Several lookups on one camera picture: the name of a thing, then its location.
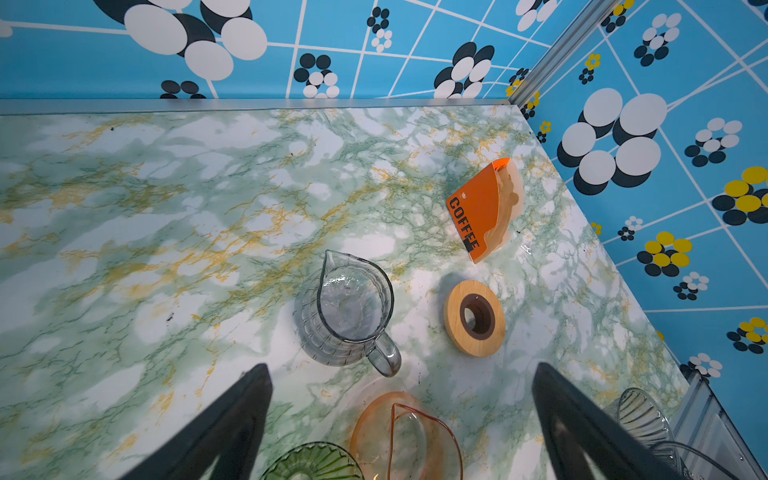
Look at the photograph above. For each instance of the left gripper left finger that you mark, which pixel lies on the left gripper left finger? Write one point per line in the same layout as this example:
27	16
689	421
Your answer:
223	439

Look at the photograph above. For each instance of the orange coffee filter box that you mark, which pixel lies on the orange coffee filter box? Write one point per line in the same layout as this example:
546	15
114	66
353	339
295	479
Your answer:
484	207

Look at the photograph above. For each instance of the grey glass pitcher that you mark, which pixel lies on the grey glass pitcher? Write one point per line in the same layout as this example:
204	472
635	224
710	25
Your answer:
343	312

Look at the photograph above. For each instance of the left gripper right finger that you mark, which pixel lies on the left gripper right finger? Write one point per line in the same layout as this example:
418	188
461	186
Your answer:
580	438

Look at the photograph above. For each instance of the wooden ring holder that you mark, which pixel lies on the wooden ring holder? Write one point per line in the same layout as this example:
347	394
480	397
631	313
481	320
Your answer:
474	319

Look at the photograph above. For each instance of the green glass dripper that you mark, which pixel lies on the green glass dripper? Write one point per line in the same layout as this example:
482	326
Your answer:
315	460

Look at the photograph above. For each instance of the clear grey glass dripper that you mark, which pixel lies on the clear grey glass dripper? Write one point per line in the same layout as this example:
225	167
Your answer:
642	418

